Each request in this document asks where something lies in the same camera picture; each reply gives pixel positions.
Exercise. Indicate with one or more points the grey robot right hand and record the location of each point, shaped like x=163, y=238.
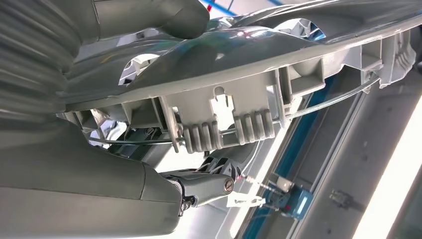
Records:
x=82, y=191

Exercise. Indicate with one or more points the white paper tag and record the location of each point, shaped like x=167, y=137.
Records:
x=245, y=201

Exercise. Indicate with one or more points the blue sensor box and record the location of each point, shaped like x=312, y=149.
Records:
x=298, y=204

